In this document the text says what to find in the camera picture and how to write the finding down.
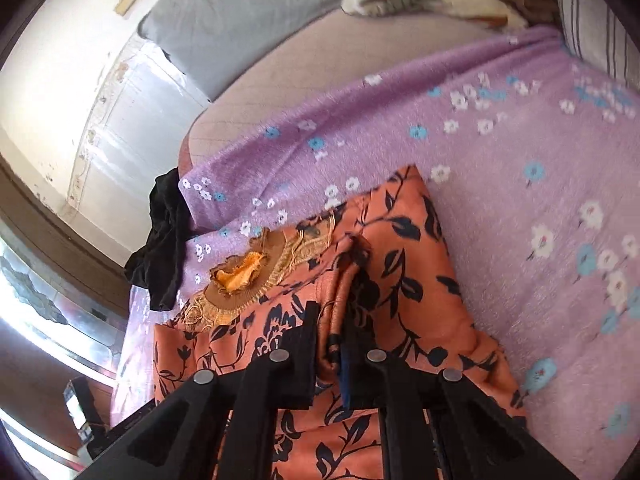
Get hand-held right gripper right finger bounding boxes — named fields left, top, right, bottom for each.
left=340, top=241, right=581, bottom=480

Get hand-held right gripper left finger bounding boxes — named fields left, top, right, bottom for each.
left=106, top=301, right=320, bottom=480

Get orange black floral garment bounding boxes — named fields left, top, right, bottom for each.
left=152, top=164, right=528, bottom=480

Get black cloth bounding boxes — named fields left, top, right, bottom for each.
left=124, top=167, right=194, bottom=312

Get purple floral bedsheet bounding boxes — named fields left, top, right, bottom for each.
left=110, top=25, right=640, bottom=480

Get pink mattress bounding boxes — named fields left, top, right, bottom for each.
left=177, top=7, right=507, bottom=171

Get grey pillow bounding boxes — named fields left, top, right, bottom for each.
left=137, top=0, right=362, bottom=104

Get striped pillow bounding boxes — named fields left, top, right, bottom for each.
left=552, top=0, right=640, bottom=92

